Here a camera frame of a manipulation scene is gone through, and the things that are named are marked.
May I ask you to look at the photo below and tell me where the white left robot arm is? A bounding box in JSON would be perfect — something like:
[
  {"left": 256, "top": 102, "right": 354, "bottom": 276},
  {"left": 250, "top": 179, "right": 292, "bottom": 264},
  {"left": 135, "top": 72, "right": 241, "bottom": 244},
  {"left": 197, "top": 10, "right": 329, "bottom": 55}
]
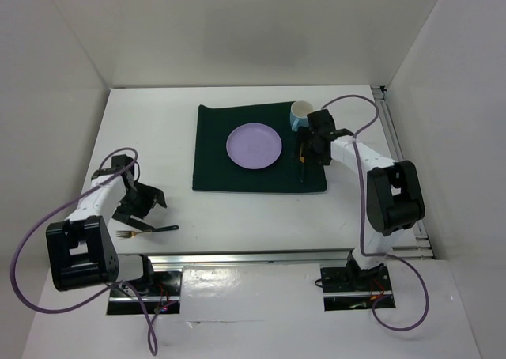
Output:
[{"left": 46, "top": 154, "right": 167, "bottom": 292}]

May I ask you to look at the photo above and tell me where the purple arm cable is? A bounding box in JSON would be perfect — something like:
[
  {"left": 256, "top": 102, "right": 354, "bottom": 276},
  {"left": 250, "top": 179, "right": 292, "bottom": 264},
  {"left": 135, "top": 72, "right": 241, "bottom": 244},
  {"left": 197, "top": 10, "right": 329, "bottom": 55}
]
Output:
[
  {"left": 320, "top": 94, "right": 429, "bottom": 332},
  {"left": 9, "top": 147, "right": 175, "bottom": 356}
]

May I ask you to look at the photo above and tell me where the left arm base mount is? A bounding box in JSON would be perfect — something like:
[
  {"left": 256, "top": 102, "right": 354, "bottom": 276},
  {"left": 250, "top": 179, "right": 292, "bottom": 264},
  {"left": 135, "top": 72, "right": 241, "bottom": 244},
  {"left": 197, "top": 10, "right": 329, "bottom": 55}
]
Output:
[{"left": 106, "top": 269, "right": 183, "bottom": 316}]

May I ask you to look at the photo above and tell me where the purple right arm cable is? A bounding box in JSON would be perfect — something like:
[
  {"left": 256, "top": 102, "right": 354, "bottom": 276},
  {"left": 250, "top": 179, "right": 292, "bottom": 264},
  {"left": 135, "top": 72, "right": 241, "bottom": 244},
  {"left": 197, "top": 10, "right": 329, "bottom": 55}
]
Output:
[{"left": 320, "top": 94, "right": 429, "bottom": 332}]

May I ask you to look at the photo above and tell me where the light blue mug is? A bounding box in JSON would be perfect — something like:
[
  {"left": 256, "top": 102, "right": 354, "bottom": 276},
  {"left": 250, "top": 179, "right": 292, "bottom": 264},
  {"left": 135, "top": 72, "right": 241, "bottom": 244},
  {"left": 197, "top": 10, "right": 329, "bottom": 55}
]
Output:
[{"left": 289, "top": 100, "right": 314, "bottom": 132}]

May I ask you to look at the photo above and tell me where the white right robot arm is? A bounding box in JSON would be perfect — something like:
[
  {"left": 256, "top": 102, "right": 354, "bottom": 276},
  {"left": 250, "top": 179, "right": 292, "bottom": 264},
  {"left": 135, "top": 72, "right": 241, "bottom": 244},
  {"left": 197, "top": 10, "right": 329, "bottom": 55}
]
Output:
[{"left": 292, "top": 109, "right": 425, "bottom": 289}]

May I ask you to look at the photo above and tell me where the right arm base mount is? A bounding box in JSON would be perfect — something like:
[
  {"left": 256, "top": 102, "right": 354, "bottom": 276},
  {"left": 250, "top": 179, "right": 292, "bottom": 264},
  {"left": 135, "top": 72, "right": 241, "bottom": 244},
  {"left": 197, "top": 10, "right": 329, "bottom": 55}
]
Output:
[{"left": 314, "top": 266, "right": 395, "bottom": 312}]

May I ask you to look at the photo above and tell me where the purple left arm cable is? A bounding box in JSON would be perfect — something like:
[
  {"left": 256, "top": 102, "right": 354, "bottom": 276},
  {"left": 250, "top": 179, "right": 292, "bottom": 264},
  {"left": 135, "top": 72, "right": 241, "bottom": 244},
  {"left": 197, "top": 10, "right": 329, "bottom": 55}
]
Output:
[{"left": 9, "top": 147, "right": 175, "bottom": 356}]

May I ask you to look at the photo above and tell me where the lilac plastic plate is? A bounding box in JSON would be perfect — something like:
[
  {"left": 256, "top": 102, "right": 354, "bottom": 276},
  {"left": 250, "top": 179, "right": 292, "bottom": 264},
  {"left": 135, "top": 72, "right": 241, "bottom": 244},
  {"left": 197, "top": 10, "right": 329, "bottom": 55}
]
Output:
[{"left": 225, "top": 123, "right": 283, "bottom": 170}]

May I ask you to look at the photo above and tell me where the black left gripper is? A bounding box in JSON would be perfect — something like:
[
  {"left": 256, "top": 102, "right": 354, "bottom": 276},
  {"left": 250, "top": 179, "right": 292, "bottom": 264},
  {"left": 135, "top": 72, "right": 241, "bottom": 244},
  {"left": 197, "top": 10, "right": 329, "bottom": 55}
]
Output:
[{"left": 111, "top": 181, "right": 165, "bottom": 231}]

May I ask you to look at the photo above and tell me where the gold fork green handle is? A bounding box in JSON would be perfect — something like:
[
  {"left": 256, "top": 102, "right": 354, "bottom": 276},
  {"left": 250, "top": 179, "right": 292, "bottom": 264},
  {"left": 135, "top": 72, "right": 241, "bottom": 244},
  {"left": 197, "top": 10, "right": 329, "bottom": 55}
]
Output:
[{"left": 115, "top": 225, "right": 179, "bottom": 239}]

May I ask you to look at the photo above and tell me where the aluminium rail frame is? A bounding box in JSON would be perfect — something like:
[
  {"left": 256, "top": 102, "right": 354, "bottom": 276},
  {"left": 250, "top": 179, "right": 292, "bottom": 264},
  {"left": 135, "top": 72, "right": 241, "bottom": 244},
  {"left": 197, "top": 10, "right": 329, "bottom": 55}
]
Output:
[{"left": 61, "top": 85, "right": 434, "bottom": 268}]

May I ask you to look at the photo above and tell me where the dark green cloth placemat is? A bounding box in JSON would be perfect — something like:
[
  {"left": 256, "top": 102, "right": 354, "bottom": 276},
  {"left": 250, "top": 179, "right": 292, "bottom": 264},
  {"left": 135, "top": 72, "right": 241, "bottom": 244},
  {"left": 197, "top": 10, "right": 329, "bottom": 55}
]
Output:
[{"left": 192, "top": 101, "right": 327, "bottom": 194}]

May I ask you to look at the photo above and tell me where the gold knife green handle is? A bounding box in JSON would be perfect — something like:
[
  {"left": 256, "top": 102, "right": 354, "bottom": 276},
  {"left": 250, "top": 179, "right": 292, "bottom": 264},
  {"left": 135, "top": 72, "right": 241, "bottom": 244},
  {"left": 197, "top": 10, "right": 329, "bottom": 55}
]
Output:
[{"left": 298, "top": 143, "right": 306, "bottom": 183}]

